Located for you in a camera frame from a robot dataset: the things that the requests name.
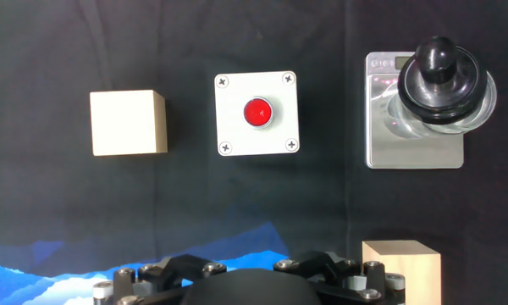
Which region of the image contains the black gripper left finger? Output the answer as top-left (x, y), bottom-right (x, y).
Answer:
top-left (91, 253), bottom-right (228, 305)

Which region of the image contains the white box with red button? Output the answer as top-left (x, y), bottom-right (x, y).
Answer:
top-left (213, 70), bottom-right (301, 158)

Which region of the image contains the silver digital scale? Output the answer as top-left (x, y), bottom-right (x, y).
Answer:
top-left (365, 51), bottom-right (466, 170)

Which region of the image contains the black cloth with blue print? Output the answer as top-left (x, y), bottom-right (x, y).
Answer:
top-left (0, 0), bottom-right (508, 305)

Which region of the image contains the clear glass jar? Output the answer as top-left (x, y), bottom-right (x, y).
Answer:
top-left (384, 70), bottom-right (499, 140)

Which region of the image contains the light wooden cube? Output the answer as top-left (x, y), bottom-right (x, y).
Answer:
top-left (89, 89), bottom-right (168, 158)
top-left (362, 239), bottom-right (443, 305)

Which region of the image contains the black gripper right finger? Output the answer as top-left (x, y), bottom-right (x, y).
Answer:
top-left (273, 250), bottom-right (407, 305)

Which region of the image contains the black jar lid with knob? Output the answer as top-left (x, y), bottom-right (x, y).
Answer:
top-left (397, 35), bottom-right (489, 125)

